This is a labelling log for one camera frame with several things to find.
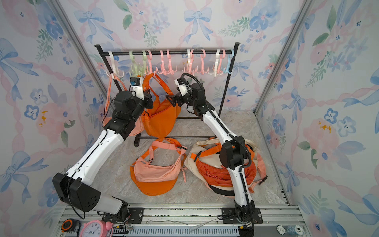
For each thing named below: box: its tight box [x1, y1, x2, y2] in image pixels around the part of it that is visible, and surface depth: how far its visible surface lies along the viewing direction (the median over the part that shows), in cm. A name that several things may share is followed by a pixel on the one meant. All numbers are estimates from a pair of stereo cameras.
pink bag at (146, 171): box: [134, 141, 188, 183], surface depth 84 cm
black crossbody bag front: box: [207, 183, 235, 196], surface depth 73 cm
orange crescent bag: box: [129, 137, 187, 197], surface depth 83 cm
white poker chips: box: [276, 224, 305, 237], surface depth 69 cm
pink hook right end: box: [216, 48, 227, 76], surface depth 74 cm
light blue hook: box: [223, 48, 235, 75], surface depth 73 cm
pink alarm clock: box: [79, 219, 114, 237], surface depth 70 cm
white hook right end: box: [207, 48, 224, 78], surface depth 73 cm
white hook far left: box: [105, 50, 125, 80], surface depth 70 cm
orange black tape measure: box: [60, 218, 81, 233], surface depth 71 cm
